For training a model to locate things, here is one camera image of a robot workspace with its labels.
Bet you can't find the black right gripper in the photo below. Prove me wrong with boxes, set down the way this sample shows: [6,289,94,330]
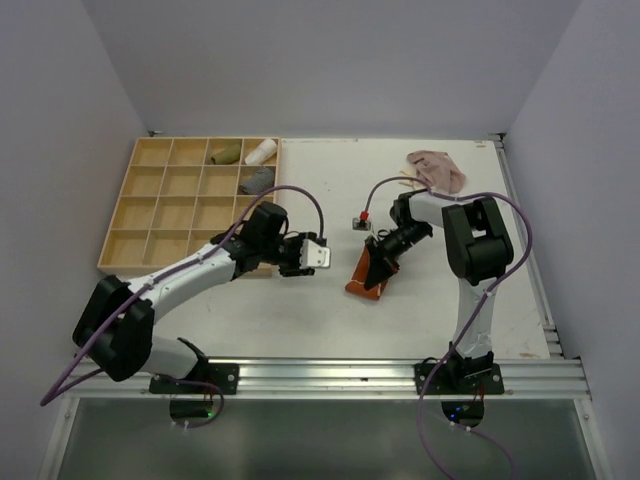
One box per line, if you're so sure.
[365,220,430,288]

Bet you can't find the orange and cream underwear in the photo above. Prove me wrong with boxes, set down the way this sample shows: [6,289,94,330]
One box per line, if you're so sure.
[345,246,390,301]

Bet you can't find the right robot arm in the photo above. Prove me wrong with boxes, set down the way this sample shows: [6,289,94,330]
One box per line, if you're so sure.
[363,190,514,393]

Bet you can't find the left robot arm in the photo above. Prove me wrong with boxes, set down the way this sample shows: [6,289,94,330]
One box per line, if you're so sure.
[72,202,330,393]

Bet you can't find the grey rolled underwear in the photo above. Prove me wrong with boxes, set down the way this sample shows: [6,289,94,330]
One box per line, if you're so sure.
[238,167,275,195]

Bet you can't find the white rolled underwear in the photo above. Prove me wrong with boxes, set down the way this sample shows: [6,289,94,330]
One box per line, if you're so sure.
[245,138,278,166]

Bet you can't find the olive rolled underwear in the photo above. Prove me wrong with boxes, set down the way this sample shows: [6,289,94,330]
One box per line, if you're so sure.
[210,144,242,166]

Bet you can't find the pink underwear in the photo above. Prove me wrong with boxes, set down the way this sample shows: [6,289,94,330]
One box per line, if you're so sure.
[406,150,466,194]

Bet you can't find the wooden compartment tray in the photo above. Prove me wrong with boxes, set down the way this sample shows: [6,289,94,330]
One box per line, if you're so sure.
[98,137,281,276]

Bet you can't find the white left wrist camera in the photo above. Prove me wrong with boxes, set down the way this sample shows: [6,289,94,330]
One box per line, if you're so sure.
[300,239,331,270]

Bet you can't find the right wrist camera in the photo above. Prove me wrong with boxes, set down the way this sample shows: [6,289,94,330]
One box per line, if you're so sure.
[352,210,373,232]

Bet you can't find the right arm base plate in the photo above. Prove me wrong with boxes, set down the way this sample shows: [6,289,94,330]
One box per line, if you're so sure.
[425,363,506,396]

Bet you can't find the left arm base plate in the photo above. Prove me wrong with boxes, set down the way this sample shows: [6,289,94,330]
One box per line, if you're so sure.
[149,363,240,395]

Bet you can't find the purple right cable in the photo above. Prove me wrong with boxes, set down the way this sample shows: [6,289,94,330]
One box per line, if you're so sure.
[363,177,534,480]

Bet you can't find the aluminium mounting rail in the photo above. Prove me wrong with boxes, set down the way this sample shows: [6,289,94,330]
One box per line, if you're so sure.
[68,358,590,400]

